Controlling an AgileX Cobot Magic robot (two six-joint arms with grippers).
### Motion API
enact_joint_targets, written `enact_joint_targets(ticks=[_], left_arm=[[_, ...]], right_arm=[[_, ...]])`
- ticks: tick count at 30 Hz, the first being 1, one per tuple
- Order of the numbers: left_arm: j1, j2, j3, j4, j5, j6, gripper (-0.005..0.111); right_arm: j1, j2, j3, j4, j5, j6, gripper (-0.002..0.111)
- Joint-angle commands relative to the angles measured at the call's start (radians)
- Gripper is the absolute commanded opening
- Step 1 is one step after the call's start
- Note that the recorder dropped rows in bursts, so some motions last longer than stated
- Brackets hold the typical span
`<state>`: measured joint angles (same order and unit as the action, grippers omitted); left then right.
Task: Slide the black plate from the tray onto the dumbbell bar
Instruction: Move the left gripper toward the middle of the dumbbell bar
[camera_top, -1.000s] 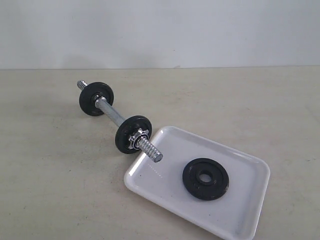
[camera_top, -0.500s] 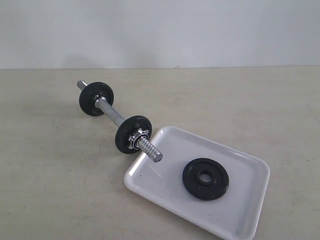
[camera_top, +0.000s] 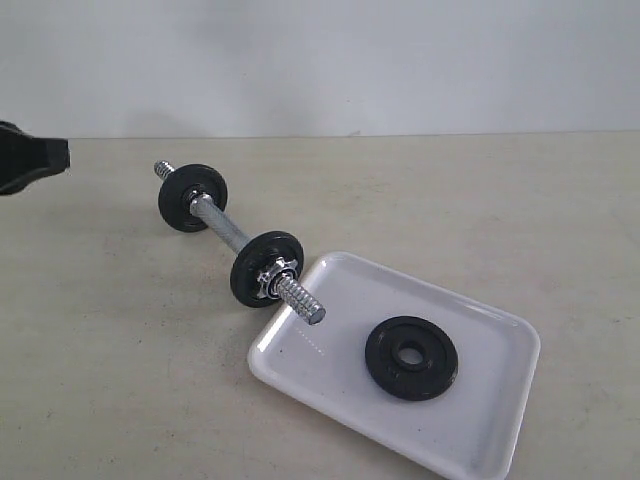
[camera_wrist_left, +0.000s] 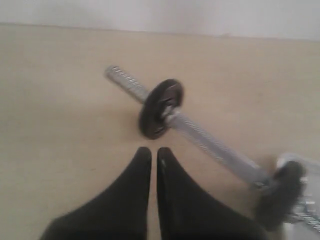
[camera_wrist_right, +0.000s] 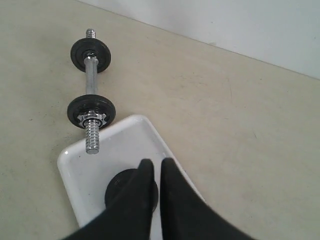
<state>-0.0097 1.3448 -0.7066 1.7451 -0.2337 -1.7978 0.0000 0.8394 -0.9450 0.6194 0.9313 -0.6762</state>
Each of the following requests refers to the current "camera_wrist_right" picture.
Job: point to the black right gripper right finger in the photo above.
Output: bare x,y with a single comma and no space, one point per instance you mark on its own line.
185,216

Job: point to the chrome threaded dumbbell bar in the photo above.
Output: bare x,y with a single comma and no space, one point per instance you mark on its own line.
92,144

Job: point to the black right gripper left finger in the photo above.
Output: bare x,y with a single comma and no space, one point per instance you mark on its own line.
111,225

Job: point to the chrome star collar nut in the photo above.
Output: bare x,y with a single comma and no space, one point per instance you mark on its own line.
92,115

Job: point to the white rectangular plastic tray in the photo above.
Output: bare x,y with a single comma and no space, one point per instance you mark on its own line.
122,146

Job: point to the black weight plate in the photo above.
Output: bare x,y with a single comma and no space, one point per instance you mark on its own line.
81,106
132,190
90,47

